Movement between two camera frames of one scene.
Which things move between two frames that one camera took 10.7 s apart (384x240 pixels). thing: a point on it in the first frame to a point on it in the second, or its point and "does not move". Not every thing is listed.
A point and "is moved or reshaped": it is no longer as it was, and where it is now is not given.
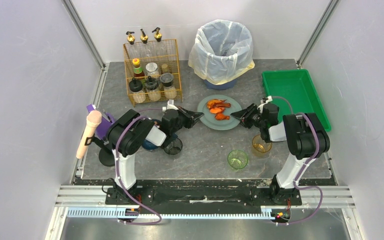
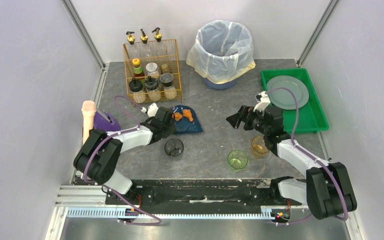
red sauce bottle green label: [137, 69] does not move
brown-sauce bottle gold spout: [147, 52] does not move
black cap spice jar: [138, 95] does not move
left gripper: [181, 116] to [165, 118]
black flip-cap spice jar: [153, 92] does not move
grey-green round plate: [208, 120] to [283, 99]
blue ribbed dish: [148, 145] is moved or reshaped
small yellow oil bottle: [165, 68] does not move
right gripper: [252, 115] does not move
